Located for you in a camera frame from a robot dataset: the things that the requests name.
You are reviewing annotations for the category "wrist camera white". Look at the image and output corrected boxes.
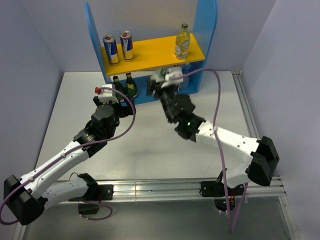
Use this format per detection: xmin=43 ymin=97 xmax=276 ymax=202
xmin=160 ymin=65 xmax=184 ymax=89
xmin=94 ymin=87 xmax=119 ymax=104

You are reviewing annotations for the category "red bull can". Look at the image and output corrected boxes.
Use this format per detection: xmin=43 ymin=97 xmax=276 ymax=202
xmin=103 ymin=34 xmax=120 ymax=66
xmin=119 ymin=30 xmax=134 ymax=61

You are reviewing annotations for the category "green bottle yellow label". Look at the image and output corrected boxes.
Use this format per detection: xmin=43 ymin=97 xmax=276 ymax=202
xmin=124 ymin=73 xmax=138 ymax=98

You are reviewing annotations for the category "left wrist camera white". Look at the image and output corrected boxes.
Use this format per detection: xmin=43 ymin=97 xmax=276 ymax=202
xmin=94 ymin=87 xmax=119 ymax=104

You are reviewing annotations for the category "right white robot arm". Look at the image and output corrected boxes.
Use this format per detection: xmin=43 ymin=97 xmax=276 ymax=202
xmin=146 ymin=79 xmax=279 ymax=195

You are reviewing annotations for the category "blue and yellow shelf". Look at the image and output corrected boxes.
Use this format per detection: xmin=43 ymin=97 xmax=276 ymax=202
xmin=83 ymin=0 xmax=219 ymax=105

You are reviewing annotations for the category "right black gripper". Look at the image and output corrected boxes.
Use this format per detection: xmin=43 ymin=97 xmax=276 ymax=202
xmin=147 ymin=75 xmax=179 ymax=123

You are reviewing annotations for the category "clear glass bottle green cap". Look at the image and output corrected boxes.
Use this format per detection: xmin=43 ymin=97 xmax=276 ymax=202
xmin=150 ymin=68 xmax=167 ymax=83

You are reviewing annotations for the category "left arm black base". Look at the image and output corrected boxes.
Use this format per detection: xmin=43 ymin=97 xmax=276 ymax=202
xmin=68 ymin=184 xmax=114 ymax=221

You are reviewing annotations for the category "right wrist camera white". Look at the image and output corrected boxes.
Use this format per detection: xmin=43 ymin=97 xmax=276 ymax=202
xmin=160 ymin=65 xmax=184 ymax=89

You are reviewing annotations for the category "green bottle red label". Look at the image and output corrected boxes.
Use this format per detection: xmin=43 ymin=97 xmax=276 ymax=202
xmin=112 ymin=75 xmax=125 ymax=103

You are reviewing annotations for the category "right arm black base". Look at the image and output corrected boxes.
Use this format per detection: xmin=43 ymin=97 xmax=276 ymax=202
xmin=199 ymin=181 xmax=245 ymax=212

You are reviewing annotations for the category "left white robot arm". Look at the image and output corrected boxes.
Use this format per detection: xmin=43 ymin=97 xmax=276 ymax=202
xmin=0 ymin=97 xmax=136 ymax=226

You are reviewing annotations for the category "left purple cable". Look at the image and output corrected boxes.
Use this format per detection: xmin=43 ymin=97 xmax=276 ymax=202
xmin=0 ymin=86 xmax=137 ymax=225

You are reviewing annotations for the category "aluminium rail frame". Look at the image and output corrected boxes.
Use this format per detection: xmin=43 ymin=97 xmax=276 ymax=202
xmin=23 ymin=71 xmax=291 ymax=240

